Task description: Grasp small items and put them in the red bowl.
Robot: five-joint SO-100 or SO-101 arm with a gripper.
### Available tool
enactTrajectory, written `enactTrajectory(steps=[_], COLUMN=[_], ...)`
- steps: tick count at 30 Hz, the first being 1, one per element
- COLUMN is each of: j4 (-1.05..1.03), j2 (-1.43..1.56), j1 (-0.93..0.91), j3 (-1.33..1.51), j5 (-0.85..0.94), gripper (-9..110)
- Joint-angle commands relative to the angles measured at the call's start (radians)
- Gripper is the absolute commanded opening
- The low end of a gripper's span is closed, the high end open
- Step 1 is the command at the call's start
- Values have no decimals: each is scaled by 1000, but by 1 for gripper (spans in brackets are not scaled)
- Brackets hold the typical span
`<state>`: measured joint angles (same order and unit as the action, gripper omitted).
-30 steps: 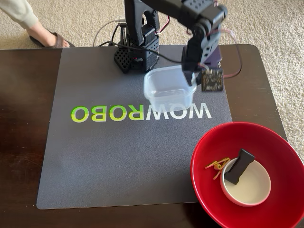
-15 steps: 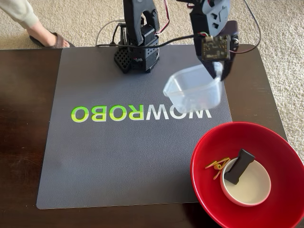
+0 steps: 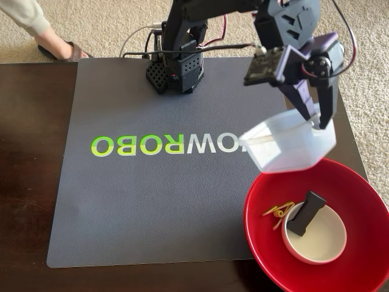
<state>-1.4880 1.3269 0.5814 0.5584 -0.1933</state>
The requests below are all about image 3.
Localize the yellow wire clip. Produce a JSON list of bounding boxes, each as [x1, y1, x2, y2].
[[261, 201, 295, 229]]

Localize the black lattice robot base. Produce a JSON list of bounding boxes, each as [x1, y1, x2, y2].
[[145, 29, 171, 94]]

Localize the red white gripper servo wires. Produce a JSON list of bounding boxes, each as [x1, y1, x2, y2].
[[330, 0, 359, 75]]

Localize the person's bare leg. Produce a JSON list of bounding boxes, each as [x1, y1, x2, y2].
[[0, 0, 75, 60]]

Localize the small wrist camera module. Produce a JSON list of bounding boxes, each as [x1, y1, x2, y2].
[[243, 47, 288, 88]]

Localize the brown slipper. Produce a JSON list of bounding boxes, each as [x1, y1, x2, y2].
[[38, 41, 94, 62]]

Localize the dark grey spool-shaped part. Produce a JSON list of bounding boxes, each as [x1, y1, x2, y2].
[[287, 190, 327, 237]]

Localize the white cable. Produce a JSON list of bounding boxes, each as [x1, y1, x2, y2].
[[119, 22, 167, 58]]

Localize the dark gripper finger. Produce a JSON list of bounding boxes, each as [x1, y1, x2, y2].
[[312, 77, 339, 130]]

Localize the red white base servo wires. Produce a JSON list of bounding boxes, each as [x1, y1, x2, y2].
[[197, 13, 228, 50]]

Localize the clear plastic container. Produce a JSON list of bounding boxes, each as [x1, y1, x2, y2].
[[238, 103, 337, 175]]

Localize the purple padded gripper finger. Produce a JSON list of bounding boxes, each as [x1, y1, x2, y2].
[[279, 80, 320, 123]]

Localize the white ceramic bowl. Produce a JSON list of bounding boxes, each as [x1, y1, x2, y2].
[[281, 202, 348, 265]]

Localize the thin dark camera cable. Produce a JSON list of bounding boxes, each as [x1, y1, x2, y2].
[[123, 43, 261, 59]]

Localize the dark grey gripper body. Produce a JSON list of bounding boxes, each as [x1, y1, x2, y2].
[[278, 32, 346, 89]]

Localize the red bowl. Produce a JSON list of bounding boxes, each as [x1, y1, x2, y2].
[[243, 157, 389, 292]]

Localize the grey mat with WOWROBO print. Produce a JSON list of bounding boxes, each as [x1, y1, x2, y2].
[[46, 57, 297, 269]]

